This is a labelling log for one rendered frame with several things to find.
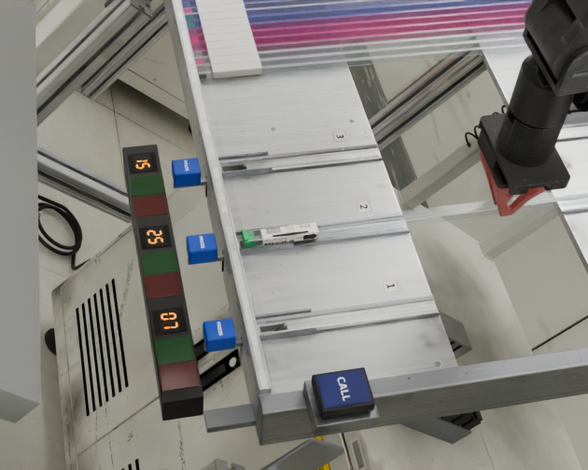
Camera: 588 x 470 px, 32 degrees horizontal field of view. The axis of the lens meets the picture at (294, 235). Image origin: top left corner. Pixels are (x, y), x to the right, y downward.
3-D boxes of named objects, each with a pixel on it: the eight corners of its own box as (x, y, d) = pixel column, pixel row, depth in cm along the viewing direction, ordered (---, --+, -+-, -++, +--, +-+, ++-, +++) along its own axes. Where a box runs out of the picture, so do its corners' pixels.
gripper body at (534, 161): (531, 121, 112) (549, 70, 106) (567, 191, 106) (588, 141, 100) (475, 128, 111) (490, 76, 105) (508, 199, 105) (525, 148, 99)
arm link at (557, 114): (513, 48, 99) (539, 88, 96) (578, 38, 101) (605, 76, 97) (497, 101, 104) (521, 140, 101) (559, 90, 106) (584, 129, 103)
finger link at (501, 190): (518, 178, 118) (539, 119, 110) (541, 226, 113) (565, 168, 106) (462, 186, 116) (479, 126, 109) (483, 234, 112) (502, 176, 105)
